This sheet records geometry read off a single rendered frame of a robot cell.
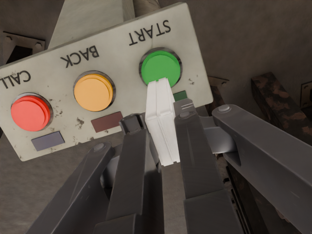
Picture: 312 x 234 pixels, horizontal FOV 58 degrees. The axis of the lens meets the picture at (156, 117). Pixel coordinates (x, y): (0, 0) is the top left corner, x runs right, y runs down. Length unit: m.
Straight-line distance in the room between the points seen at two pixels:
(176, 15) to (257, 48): 0.80
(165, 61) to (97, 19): 0.13
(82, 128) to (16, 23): 0.68
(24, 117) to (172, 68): 0.17
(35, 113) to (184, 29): 0.18
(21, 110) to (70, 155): 0.99
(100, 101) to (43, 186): 1.22
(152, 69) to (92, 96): 0.07
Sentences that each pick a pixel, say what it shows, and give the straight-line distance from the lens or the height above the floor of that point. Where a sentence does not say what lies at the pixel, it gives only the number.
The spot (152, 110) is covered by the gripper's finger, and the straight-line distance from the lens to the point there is 0.15.
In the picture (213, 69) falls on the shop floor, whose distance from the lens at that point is 1.06.
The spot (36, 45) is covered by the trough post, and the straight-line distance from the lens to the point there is 0.97.
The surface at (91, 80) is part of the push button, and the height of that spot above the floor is 0.61.
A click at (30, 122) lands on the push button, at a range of 0.34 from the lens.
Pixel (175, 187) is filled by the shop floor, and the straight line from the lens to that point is 1.55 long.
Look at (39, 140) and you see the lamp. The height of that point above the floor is 0.61.
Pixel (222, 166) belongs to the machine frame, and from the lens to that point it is 1.36.
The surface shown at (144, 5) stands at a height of 0.14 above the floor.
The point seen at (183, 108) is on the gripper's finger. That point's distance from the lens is 0.16.
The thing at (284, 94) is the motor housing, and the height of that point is 0.14.
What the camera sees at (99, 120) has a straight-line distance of 0.32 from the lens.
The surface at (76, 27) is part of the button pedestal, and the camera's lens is 0.39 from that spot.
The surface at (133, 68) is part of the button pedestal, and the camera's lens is 0.30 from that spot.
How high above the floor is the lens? 0.85
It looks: 48 degrees down
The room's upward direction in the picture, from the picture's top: 170 degrees clockwise
